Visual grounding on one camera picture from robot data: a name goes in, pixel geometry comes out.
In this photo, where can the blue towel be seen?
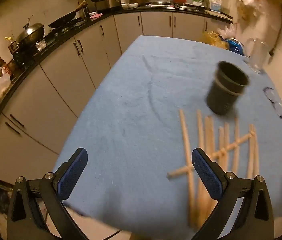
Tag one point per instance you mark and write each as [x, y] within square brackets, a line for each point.
[131, 105]

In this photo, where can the white ceramic bowl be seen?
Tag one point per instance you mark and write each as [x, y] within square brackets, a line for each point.
[124, 5]
[133, 5]

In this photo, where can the clear glass mug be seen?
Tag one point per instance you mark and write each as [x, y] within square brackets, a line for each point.
[257, 55]

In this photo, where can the black utensil cup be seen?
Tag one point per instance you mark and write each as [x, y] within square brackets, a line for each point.
[222, 97]

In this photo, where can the wooden cutting board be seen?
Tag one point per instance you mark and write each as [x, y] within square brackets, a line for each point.
[218, 15]

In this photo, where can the red bowl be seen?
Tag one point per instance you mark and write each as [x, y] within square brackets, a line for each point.
[179, 0]

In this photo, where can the black frying pan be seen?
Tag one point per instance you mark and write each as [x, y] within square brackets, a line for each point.
[61, 21]

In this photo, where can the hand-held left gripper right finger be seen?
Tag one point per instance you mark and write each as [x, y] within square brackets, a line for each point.
[207, 177]

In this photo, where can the dark framed eyeglasses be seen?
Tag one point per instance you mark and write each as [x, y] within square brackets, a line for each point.
[279, 110]

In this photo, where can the yellow plastic bag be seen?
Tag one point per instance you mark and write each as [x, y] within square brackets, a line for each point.
[213, 40]

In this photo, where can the dark utensil holder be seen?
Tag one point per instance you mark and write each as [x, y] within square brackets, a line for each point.
[83, 11]

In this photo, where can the brown hanging bag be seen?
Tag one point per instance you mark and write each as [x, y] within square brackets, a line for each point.
[247, 13]

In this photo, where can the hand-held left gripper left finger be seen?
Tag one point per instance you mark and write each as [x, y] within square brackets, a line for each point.
[72, 175]

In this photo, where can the bunch of wooden chopsticks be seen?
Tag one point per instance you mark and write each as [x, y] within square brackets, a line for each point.
[184, 142]

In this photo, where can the white jug blue label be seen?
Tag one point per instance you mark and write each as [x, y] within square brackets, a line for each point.
[216, 5]

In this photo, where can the pink cloth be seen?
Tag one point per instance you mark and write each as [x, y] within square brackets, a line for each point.
[96, 16]

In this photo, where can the grey lower kitchen cabinets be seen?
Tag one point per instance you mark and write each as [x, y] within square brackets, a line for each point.
[63, 67]

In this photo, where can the steel kitchen sink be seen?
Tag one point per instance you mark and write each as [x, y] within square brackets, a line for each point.
[156, 3]

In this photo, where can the steel wok with lid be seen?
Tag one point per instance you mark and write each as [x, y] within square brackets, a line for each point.
[29, 35]

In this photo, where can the black kitchen countertop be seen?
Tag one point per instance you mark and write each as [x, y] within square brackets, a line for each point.
[156, 8]

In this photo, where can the black gas stove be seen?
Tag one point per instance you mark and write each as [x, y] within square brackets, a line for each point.
[56, 33]

